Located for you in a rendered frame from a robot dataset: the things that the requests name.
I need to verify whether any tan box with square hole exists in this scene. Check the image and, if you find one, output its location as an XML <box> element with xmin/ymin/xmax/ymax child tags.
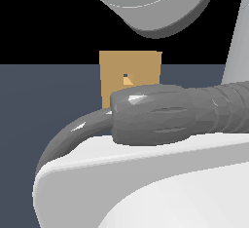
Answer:
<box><xmin>98</xmin><ymin>50</ymin><xmax>163</xmax><ymax>109</ymax></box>

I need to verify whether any grey ribbed arm cable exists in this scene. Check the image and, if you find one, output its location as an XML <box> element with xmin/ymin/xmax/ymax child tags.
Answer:
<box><xmin>34</xmin><ymin>81</ymin><xmax>249</xmax><ymax>174</ymax></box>

